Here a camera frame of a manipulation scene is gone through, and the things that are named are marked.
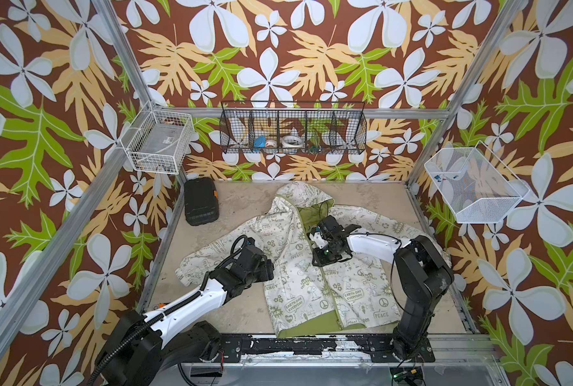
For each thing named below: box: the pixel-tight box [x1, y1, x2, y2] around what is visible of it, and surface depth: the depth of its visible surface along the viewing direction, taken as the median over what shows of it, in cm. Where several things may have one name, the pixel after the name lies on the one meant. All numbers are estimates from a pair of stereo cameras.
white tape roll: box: [281, 135, 304, 148], surface depth 100 cm
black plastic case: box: [183, 176, 219, 226], surface depth 106 cm
